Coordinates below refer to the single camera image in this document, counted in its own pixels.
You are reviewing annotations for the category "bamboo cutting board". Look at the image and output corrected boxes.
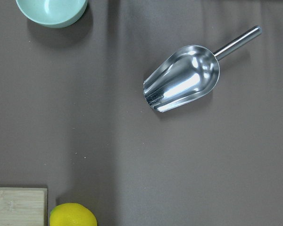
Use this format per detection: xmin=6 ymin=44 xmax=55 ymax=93
xmin=0 ymin=187 xmax=48 ymax=226

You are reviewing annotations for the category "stainless steel scoop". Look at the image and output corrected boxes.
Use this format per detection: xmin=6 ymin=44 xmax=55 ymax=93
xmin=143 ymin=25 xmax=262 ymax=113

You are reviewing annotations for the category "whole yellow lemon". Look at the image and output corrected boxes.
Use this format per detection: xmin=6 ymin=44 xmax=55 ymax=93
xmin=49 ymin=203 xmax=98 ymax=226

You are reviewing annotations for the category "mint green bowl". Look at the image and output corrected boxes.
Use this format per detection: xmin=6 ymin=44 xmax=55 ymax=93
xmin=16 ymin=0 xmax=88 ymax=28

